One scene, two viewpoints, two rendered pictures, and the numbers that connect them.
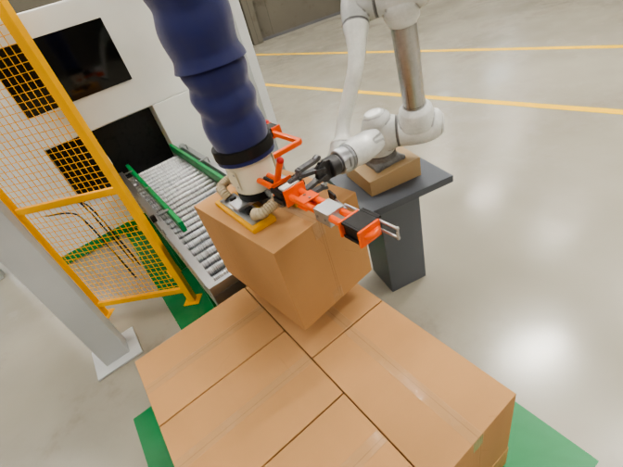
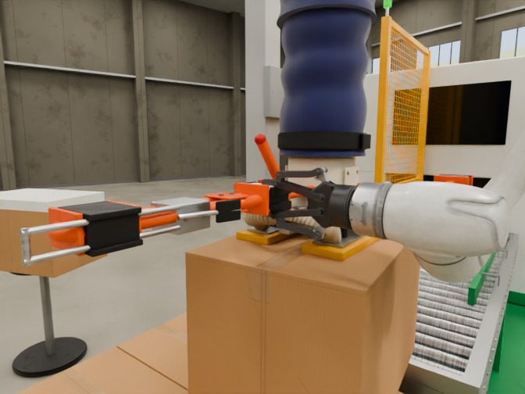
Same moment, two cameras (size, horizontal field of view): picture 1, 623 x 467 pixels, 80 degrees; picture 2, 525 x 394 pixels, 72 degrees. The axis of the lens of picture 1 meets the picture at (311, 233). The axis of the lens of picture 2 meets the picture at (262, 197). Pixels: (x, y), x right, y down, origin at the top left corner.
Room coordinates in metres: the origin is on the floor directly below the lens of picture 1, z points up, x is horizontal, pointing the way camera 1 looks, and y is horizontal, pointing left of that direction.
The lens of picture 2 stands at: (0.76, -0.63, 1.31)
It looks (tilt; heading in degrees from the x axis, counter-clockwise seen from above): 8 degrees down; 64
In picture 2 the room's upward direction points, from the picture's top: straight up
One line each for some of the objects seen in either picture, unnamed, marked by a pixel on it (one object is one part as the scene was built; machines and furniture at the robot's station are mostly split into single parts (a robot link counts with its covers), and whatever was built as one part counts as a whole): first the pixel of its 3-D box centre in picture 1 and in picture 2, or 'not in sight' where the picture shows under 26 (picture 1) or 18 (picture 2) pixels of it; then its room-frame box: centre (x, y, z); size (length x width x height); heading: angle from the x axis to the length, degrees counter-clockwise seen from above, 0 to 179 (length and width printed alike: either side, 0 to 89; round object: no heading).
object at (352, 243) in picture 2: not in sight; (353, 231); (1.35, 0.06, 1.09); 0.34 x 0.10 x 0.05; 27
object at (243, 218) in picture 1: (242, 207); (288, 220); (1.26, 0.23, 1.09); 0.34 x 0.10 x 0.05; 27
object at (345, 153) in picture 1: (342, 159); (373, 209); (1.18, -0.18, 1.20); 0.09 x 0.06 x 0.09; 26
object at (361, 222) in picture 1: (359, 228); (96, 225); (0.77, -0.12, 1.20); 0.08 x 0.07 x 0.05; 27
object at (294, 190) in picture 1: (288, 190); (262, 196); (1.08, 0.03, 1.20); 0.10 x 0.08 x 0.06; 117
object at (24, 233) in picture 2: (360, 211); (157, 223); (0.84, -0.15, 1.20); 0.31 x 0.03 x 0.05; 27
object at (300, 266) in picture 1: (282, 237); (319, 309); (1.30, 0.12, 0.87); 0.60 x 0.40 x 0.40; 32
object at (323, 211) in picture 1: (329, 212); (180, 214); (0.89, -0.07, 1.20); 0.07 x 0.07 x 0.04; 27
